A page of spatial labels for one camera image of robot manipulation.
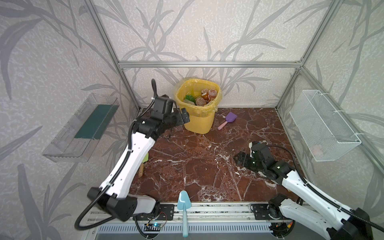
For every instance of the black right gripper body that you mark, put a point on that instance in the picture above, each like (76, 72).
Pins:
(244, 159)

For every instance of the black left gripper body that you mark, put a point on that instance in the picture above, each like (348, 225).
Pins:
(181, 115)

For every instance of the small green Sprite bottle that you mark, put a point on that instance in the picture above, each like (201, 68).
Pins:
(190, 98)

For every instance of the brown coffee bottle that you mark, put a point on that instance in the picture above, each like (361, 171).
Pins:
(201, 102)

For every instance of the brown Nescafe bottle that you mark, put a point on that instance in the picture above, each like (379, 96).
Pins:
(205, 94)

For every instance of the gold red tea bottle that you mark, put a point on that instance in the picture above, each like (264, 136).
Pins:
(212, 94)

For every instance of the clear bottle green label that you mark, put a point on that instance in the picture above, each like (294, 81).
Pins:
(186, 101)

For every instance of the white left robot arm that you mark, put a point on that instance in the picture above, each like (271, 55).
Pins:
(113, 195)

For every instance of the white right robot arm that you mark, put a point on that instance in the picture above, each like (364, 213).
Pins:
(314, 209)

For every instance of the yellow bin liner bag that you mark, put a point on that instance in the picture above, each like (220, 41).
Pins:
(194, 87)

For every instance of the yellow ribbed plastic bin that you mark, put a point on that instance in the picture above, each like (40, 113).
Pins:
(200, 125)

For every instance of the green spatula scoop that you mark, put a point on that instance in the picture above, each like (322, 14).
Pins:
(142, 166)

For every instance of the purple toy shovel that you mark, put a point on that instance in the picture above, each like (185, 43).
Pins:
(231, 117)

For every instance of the light blue toy shovel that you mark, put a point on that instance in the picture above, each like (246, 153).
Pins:
(184, 203)

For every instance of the green circuit board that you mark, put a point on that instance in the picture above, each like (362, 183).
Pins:
(154, 227)

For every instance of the horizontal aluminium frame bar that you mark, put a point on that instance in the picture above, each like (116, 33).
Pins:
(205, 64)

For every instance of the white wire wall basket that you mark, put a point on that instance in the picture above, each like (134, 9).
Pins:
(326, 133)

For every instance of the clear acrylic wall shelf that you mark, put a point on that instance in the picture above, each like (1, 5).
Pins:
(78, 139)

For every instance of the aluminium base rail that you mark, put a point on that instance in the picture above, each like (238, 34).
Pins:
(241, 217)

